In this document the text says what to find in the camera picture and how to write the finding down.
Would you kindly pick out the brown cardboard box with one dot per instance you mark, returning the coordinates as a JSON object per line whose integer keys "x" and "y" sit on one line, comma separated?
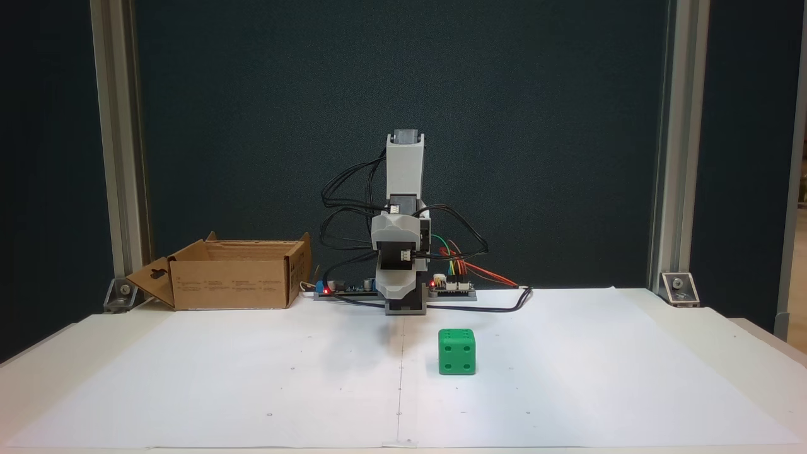
{"x": 233, "y": 284}

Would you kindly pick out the grey board mounting plate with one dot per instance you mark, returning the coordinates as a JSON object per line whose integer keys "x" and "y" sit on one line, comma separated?
{"x": 451, "y": 296}

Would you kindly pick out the blue circuit board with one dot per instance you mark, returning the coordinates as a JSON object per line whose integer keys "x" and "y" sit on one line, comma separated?
{"x": 353, "y": 289}

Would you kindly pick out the small driver circuit board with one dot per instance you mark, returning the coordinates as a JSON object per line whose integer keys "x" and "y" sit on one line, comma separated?
{"x": 452, "y": 285}

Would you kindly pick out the aluminium frame post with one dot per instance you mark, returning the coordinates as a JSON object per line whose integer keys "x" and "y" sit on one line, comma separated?
{"x": 120, "y": 157}
{"x": 679, "y": 157}

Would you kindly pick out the green dice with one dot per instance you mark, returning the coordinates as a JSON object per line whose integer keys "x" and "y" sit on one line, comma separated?
{"x": 456, "y": 356}

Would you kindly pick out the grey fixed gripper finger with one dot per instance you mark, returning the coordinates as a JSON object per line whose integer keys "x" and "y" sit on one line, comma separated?
{"x": 398, "y": 282}

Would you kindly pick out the metal corner bracket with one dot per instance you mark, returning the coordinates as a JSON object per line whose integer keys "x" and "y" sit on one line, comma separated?
{"x": 679, "y": 289}
{"x": 121, "y": 295}

